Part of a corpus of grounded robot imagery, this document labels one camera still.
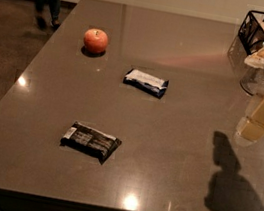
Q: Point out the black rxbar chocolate bar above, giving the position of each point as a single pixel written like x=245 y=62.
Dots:
x=90 y=141

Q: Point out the clear glass jar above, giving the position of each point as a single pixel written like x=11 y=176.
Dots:
x=253 y=80

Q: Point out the black wire basket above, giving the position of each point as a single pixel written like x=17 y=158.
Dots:
x=251 y=32

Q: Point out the blue white snack bar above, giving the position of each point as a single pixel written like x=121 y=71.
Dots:
x=149 y=84

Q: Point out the red apple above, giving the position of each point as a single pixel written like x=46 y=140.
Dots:
x=95 y=41

